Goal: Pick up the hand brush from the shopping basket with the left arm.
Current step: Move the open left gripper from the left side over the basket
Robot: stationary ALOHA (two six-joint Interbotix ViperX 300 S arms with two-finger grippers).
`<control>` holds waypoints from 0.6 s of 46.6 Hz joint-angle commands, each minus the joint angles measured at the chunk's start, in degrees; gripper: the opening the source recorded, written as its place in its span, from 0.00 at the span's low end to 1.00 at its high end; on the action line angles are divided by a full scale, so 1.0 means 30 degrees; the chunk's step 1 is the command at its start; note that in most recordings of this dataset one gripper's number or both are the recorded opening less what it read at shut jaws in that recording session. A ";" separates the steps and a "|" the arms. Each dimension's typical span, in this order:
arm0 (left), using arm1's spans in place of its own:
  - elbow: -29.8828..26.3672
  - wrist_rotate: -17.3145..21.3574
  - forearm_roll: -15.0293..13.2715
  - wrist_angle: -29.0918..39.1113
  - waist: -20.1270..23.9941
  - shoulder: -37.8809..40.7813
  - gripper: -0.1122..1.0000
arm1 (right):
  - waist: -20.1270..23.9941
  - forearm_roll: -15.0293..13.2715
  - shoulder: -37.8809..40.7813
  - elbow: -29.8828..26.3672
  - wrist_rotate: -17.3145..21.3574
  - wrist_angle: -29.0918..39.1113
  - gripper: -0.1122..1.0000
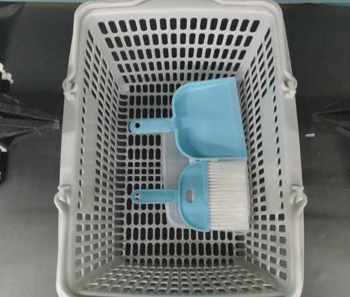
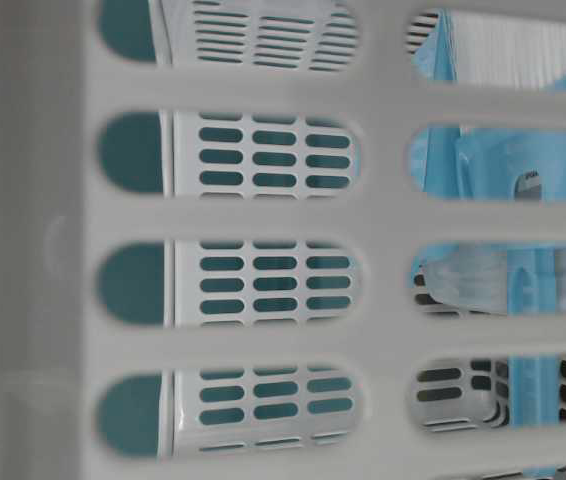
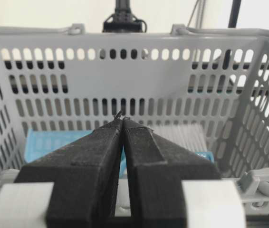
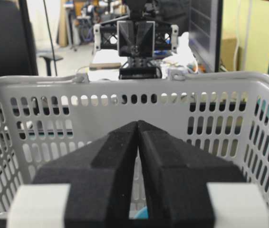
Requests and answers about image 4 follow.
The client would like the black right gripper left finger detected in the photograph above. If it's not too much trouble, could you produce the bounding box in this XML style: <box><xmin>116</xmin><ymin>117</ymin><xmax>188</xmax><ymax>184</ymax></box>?
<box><xmin>7</xmin><ymin>120</ymin><xmax>139</xmax><ymax>228</ymax></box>

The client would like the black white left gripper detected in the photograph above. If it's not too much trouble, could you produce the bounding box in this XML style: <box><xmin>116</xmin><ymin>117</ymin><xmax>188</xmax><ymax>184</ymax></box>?
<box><xmin>93</xmin><ymin>0</ymin><xmax>179</xmax><ymax>80</ymax></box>

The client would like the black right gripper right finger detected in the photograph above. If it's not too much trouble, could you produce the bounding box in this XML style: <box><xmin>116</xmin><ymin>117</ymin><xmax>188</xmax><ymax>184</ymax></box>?
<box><xmin>136</xmin><ymin>120</ymin><xmax>269</xmax><ymax>228</ymax></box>

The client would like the blue object in basket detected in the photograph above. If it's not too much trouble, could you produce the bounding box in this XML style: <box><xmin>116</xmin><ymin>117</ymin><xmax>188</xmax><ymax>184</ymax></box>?
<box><xmin>134</xmin><ymin>206</ymin><xmax>149</xmax><ymax>219</ymax></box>

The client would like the grey plastic shopping basket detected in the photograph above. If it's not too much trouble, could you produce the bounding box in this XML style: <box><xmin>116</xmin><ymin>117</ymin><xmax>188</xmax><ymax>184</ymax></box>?
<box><xmin>0</xmin><ymin>72</ymin><xmax>269</xmax><ymax>213</ymax></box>

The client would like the black monitor screen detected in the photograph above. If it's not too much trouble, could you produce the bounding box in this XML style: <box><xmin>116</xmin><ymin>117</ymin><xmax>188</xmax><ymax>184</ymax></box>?
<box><xmin>189</xmin><ymin>0</ymin><xmax>223</xmax><ymax>73</ymax></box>

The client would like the brown cardboard box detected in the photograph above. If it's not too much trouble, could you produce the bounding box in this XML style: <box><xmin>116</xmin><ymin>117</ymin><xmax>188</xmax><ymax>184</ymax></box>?
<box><xmin>220</xmin><ymin>32</ymin><xmax>238</xmax><ymax>71</ymax></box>

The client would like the black office chair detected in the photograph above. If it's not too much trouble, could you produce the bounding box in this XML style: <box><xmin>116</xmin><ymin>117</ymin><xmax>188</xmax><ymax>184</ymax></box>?
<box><xmin>0</xmin><ymin>0</ymin><xmax>38</xmax><ymax>76</ymax></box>

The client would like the black hanging cable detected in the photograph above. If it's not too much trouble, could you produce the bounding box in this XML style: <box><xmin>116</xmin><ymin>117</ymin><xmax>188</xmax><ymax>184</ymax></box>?
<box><xmin>43</xmin><ymin>0</ymin><xmax>58</xmax><ymax>76</ymax></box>

